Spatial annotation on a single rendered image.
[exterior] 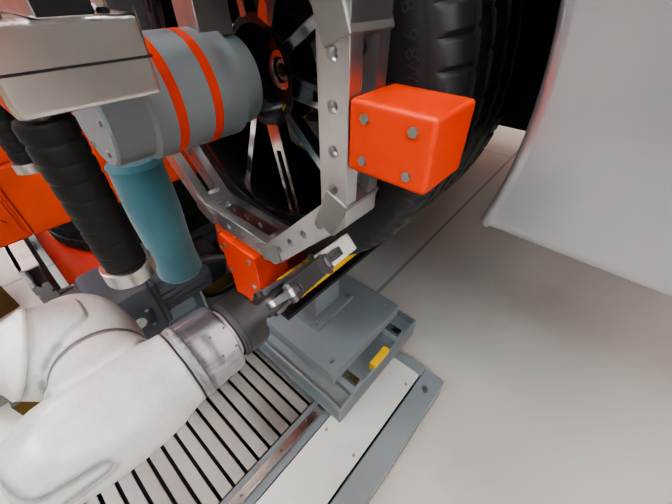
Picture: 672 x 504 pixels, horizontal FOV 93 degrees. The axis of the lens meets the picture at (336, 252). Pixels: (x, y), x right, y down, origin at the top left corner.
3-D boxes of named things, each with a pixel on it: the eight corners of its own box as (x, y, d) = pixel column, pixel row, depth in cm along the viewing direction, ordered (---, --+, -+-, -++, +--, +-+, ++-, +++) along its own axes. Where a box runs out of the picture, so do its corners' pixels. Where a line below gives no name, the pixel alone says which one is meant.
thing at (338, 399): (412, 336, 104) (417, 317, 98) (339, 424, 83) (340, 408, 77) (304, 266, 129) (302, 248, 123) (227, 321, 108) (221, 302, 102)
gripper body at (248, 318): (234, 356, 43) (285, 315, 48) (254, 359, 36) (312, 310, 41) (202, 311, 42) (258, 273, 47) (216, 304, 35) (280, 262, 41)
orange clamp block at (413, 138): (387, 147, 38) (459, 169, 33) (344, 169, 33) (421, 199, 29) (394, 81, 33) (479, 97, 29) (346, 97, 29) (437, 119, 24)
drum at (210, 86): (274, 137, 50) (260, 26, 40) (133, 189, 37) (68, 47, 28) (221, 117, 57) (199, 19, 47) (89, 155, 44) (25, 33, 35)
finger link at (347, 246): (315, 254, 49) (317, 253, 48) (345, 233, 53) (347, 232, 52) (326, 271, 49) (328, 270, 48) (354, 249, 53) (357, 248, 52)
